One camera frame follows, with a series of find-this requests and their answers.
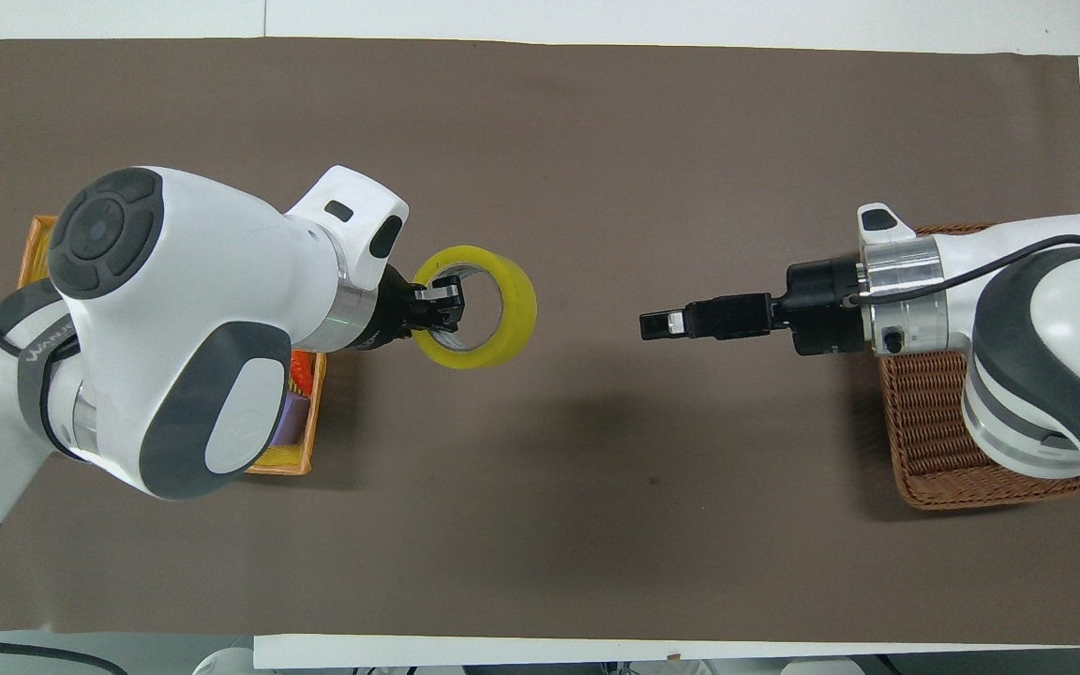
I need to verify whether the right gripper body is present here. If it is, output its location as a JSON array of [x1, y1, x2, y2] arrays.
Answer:
[[759, 257, 865, 358]]

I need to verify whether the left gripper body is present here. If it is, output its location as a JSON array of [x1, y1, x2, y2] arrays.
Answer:
[[356, 265, 422, 353]]

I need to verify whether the yellow tape roll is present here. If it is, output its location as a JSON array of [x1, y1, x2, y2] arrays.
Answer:
[[412, 246, 539, 370]]

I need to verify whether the orange basket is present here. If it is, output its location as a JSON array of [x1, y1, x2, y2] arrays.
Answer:
[[17, 216, 328, 476]]

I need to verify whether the brown wicker basket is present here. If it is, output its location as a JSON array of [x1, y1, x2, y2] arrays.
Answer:
[[877, 223, 1080, 512]]

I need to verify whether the purple object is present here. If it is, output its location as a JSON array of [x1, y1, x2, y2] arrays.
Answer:
[[273, 392, 313, 448]]

